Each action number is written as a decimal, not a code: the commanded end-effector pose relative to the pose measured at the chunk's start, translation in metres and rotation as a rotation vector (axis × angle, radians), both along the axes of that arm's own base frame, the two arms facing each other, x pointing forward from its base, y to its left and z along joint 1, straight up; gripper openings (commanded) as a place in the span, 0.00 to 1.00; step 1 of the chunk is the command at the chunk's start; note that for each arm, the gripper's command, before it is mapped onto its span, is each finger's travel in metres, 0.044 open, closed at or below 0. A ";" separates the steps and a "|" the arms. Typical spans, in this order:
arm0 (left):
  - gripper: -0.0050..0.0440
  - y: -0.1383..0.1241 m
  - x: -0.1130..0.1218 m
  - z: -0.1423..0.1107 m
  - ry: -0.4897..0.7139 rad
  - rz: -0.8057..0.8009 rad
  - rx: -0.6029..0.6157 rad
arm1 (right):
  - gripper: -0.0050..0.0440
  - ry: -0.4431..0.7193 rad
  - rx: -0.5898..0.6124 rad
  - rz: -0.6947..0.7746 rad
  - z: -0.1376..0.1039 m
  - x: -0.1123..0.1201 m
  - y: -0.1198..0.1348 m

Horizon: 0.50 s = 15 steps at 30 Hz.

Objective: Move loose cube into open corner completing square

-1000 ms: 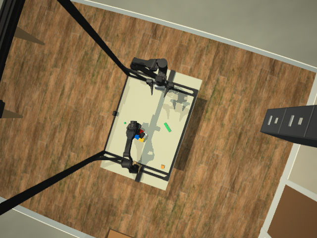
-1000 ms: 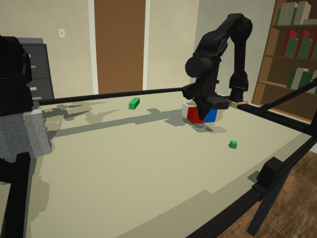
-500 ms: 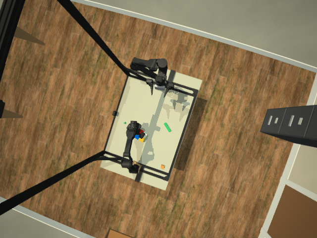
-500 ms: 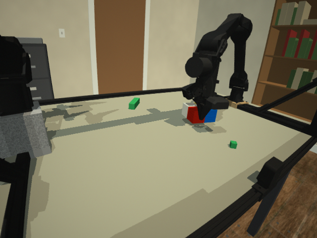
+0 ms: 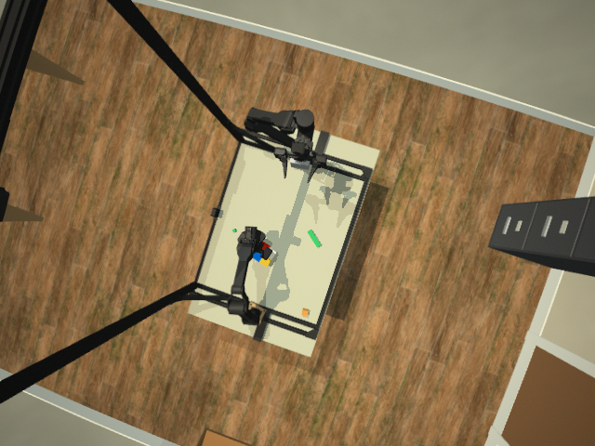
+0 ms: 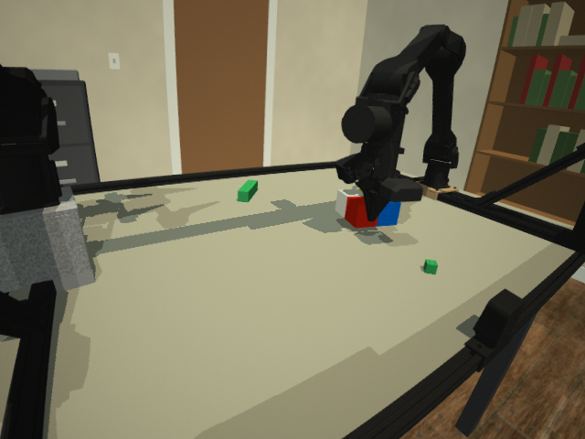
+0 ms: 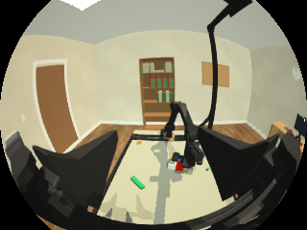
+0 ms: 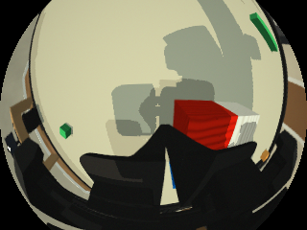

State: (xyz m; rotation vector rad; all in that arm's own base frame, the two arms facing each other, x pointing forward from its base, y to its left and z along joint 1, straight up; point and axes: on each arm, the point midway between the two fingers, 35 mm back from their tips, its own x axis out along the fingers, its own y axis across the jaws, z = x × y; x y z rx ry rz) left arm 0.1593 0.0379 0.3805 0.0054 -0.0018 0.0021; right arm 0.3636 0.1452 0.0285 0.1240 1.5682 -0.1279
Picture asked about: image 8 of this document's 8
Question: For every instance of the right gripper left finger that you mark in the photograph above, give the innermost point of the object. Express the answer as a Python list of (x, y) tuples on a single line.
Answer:
[(144, 169)]

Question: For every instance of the small green cube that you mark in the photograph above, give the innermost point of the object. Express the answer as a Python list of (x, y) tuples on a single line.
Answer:
[(65, 131)]

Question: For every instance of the white cube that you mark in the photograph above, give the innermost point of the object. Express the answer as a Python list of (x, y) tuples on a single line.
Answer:
[(246, 123)]

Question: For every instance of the green rectangular bar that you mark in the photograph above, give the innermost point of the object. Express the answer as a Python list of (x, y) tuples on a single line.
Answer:
[(264, 31)]

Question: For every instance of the small orange cube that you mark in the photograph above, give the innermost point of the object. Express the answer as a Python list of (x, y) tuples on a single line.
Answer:
[(264, 155)]

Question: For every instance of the red cube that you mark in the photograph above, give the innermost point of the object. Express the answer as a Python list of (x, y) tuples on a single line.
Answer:
[(207, 122)]

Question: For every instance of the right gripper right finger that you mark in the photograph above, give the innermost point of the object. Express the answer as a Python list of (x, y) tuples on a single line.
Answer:
[(193, 164)]

